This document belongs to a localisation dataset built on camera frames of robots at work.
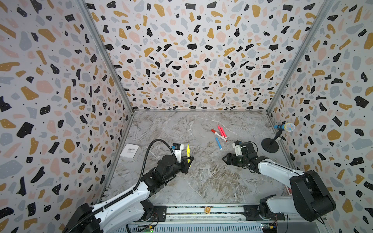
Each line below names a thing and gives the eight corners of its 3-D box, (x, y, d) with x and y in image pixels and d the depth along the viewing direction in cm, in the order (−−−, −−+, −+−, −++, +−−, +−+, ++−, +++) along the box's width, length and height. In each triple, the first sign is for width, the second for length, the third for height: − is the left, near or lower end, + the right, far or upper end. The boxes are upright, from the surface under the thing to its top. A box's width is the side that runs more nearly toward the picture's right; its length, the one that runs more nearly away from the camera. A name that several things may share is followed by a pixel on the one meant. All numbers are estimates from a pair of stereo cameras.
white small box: (123, 160, 95) (119, 155, 91) (129, 148, 101) (126, 143, 97) (136, 162, 94) (133, 158, 90) (142, 150, 100) (139, 145, 96)
